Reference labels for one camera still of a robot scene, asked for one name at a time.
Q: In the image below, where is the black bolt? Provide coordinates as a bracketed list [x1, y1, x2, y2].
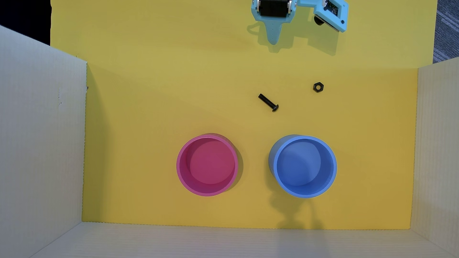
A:
[258, 93, 279, 113]

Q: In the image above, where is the blue round cup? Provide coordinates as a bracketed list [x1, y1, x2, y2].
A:
[268, 134, 338, 199]

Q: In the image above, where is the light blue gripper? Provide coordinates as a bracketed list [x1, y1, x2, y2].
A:
[251, 0, 298, 46]

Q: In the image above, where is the white corrugated cardboard panel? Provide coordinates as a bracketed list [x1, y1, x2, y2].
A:
[0, 25, 88, 258]
[30, 221, 454, 258]
[410, 57, 459, 258]

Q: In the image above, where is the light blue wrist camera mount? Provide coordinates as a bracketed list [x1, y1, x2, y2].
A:
[297, 0, 349, 33]

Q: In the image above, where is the pink round cup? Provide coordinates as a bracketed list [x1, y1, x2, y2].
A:
[176, 133, 240, 197]

